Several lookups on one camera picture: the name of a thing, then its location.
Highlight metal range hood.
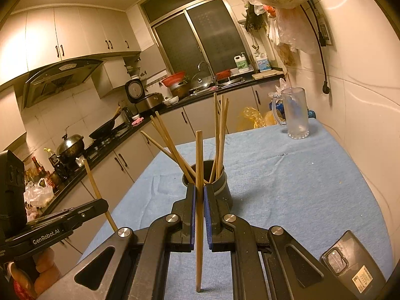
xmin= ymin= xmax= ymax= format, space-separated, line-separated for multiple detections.
xmin=21 ymin=58 xmax=107 ymax=110

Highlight wall outlet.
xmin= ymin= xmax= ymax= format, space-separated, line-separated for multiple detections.
xmin=315 ymin=8 xmax=332 ymax=47

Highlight green label detergent bottle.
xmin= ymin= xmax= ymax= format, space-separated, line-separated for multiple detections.
xmin=234 ymin=53 xmax=251 ymax=71

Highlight kitchen window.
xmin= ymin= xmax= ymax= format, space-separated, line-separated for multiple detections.
xmin=139 ymin=0 xmax=251 ymax=76

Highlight beige upper kitchen cabinets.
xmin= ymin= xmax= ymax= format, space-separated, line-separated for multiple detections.
xmin=0 ymin=4 xmax=143 ymax=85

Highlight black power cable with plug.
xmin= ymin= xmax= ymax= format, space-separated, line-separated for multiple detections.
xmin=299 ymin=0 xmax=331 ymax=95

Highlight beige lower kitchen cabinets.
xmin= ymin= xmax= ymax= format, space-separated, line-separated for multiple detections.
xmin=40 ymin=81 xmax=282 ymax=276

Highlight black frying pan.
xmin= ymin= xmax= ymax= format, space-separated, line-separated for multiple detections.
xmin=89 ymin=106 xmax=124 ymax=140

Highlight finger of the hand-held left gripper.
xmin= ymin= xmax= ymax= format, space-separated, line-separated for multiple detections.
xmin=69 ymin=198 xmax=109 ymax=226

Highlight group of wooden chopsticks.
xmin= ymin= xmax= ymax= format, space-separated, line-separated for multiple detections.
xmin=140 ymin=92 xmax=230 ymax=184

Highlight metal wok with lid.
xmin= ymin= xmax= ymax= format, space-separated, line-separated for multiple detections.
xmin=56 ymin=134 xmax=86 ymax=163

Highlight brown cooking pot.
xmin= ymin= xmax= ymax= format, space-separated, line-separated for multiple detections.
xmin=170 ymin=83 xmax=190 ymax=99

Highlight wooden cutting board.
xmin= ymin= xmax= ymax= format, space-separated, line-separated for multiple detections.
xmin=251 ymin=69 xmax=286 ymax=81

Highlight black kitchen countertop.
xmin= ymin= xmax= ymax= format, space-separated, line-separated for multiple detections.
xmin=40 ymin=73 xmax=285 ymax=219

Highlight yellow plastic bag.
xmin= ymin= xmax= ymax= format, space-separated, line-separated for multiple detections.
xmin=238 ymin=106 xmax=283 ymax=129

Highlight small clear plastic bag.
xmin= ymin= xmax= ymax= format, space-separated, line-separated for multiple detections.
xmin=274 ymin=77 xmax=290 ymax=96

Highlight hanging clear plastic bag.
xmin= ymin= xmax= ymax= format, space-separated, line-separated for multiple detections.
xmin=268 ymin=6 xmax=320 ymax=54

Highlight clear glass pitcher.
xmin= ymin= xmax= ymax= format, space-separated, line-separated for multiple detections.
xmin=271 ymin=87 xmax=311 ymax=140

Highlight metal faucet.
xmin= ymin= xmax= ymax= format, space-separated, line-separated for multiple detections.
xmin=198 ymin=61 xmax=218 ymax=85

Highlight dark sauce bottle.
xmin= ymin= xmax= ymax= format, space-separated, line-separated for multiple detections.
xmin=47 ymin=148 xmax=60 ymax=176

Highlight red plastic basin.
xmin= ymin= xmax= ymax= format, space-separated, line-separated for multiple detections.
xmin=161 ymin=72 xmax=186 ymax=88

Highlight black smartphone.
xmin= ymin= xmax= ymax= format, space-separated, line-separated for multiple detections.
xmin=319 ymin=229 xmax=387 ymax=300

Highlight hanging tan bag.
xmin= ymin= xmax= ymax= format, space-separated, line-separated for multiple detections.
xmin=275 ymin=42 xmax=297 ymax=67

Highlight blue label detergent bottle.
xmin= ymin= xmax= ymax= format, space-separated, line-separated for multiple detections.
xmin=254 ymin=52 xmax=272 ymax=71

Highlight red label sauce bottle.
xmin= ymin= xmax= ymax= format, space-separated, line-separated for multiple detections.
xmin=31 ymin=157 xmax=47 ymax=179

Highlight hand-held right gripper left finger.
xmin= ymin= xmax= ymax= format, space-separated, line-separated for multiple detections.
xmin=36 ymin=183 xmax=197 ymax=300

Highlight glass pot lid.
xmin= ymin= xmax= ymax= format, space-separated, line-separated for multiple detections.
xmin=190 ymin=72 xmax=214 ymax=91

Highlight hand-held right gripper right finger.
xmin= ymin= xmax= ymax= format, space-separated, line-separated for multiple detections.
xmin=204 ymin=183 xmax=360 ymax=300

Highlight white plastic bag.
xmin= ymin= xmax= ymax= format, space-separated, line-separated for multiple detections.
xmin=24 ymin=177 xmax=54 ymax=208

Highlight wooden chopstick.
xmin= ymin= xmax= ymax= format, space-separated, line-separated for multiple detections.
xmin=83 ymin=159 xmax=119 ymax=231
xmin=195 ymin=130 xmax=204 ymax=293

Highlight beige kitchen cabinets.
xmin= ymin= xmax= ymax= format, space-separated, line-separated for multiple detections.
xmin=40 ymin=81 xmax=282 ymax=276
xmin=0 ymin=4 xmax=143 ymax=85

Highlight blue table cloth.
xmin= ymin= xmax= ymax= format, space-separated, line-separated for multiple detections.
xmin=76 ymin=117 xmax=391 ymax=300

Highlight dark grey utensil holder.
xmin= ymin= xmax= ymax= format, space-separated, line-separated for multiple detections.
xmin=182 ymin=159 xmax=233 ymax=218

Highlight person's left hand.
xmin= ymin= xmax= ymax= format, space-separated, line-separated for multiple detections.
xmin=8 ymin=246 xmax=61 ymax=297

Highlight gas stove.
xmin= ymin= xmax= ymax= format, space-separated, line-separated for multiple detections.
xmin=54 ymin=125 xmax=132 ymax=179

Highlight rice cooker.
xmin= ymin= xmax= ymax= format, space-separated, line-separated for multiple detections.
xmin=125 ymin=78 xmax=164 ymax=115

